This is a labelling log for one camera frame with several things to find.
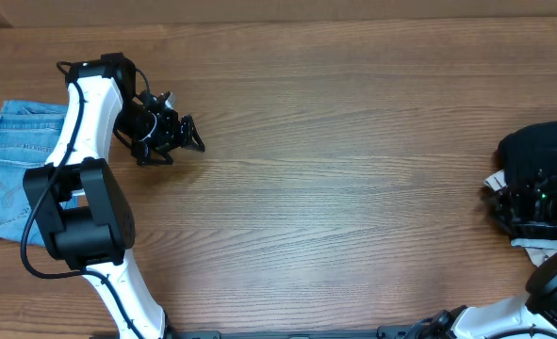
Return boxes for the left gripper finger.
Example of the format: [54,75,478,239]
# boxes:
[134,141,173,166]
[179,115,205,153]

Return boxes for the black shorts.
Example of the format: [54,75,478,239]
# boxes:
[497,121,557,186]

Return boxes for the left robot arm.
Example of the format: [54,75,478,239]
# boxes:
[20,53,205,338]

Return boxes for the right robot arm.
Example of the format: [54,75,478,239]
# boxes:
[418,180,557,338]

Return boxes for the white folded garment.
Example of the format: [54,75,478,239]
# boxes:
[483,169,557,266]

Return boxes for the blue denim jeans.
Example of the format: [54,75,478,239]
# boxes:
[0,100,67,242]

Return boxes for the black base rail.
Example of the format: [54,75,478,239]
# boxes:
[165,325,422,339]

